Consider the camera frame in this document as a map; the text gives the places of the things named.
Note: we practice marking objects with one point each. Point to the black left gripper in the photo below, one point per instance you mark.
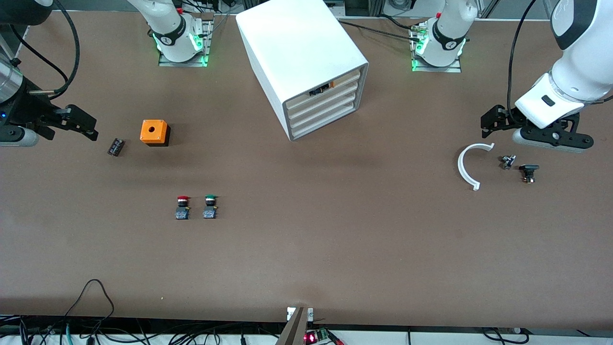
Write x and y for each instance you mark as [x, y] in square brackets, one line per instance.
[504, 118]

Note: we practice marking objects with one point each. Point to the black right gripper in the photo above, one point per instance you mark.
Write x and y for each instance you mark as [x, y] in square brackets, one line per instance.
[29, 111]

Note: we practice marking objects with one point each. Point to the red push button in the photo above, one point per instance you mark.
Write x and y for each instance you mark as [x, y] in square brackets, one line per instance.
[182, 211]

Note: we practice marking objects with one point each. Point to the white plate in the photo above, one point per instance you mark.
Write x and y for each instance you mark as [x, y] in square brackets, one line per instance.
[345, 92]
[345, 101]
[345, 110]

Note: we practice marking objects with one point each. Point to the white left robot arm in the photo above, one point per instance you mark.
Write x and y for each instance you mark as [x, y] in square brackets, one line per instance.
[584, 72]

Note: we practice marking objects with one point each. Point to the black push button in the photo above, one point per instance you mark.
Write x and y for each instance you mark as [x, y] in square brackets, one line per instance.
[529, 168]

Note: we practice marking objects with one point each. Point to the green push button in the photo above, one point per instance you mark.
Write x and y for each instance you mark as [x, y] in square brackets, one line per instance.
[209, 211]

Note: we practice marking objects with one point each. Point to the white drawer cabinet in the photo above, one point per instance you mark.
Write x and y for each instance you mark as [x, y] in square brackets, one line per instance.
[297, 43]

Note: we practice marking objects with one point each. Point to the small black terminal block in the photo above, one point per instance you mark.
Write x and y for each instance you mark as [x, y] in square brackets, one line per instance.
[116, 147]

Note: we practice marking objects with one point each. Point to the orange box with hole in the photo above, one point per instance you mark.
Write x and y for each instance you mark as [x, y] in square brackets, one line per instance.
[160, 132]

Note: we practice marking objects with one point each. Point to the white curved plastic arc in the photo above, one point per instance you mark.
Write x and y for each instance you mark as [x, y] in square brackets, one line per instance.
[459, 165]

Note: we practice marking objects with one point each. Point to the circuit board with red light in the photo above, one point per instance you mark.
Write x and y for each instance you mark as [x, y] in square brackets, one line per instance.
[311, 337]

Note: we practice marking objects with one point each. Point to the small grey knob switch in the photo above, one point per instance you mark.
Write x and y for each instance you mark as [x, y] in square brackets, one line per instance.
[507, 162]

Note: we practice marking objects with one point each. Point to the aluminium arm base plate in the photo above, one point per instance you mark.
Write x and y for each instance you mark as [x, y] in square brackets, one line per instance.
[182, 63]
[450, 69]

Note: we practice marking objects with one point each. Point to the aluminium profile camera mount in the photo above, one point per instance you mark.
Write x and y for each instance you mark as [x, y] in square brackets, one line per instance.
[294, 330]

